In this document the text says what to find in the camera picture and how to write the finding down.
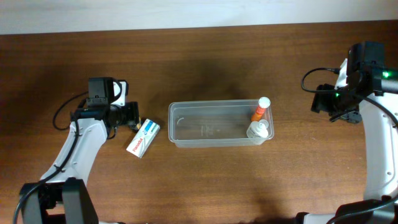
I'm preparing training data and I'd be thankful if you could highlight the white Panadol box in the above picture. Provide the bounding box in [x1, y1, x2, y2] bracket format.
[126, 119, 160, 158]

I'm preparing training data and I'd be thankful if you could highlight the orange tube white cap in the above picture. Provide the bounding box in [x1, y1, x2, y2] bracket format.
[251, 96, 271, 121]

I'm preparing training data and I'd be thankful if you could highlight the white plastic bottle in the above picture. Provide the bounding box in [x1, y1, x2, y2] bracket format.
[246, 119, 269, 138]

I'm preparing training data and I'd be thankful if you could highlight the small amber jar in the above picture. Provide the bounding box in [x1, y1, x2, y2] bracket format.
[135, 121, 142, 130]

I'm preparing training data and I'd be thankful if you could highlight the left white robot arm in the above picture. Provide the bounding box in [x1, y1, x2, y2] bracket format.
[12, 77, 142, 223]

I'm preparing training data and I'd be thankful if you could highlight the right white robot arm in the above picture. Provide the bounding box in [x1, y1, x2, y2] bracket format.
[294, 41, 397, 224]

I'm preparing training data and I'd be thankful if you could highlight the clear plastic container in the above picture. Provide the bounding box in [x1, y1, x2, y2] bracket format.
[168, 99, 275, 148]

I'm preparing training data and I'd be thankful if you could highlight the left black cable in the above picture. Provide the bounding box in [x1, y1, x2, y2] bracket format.
[12, 91, 90, 224]

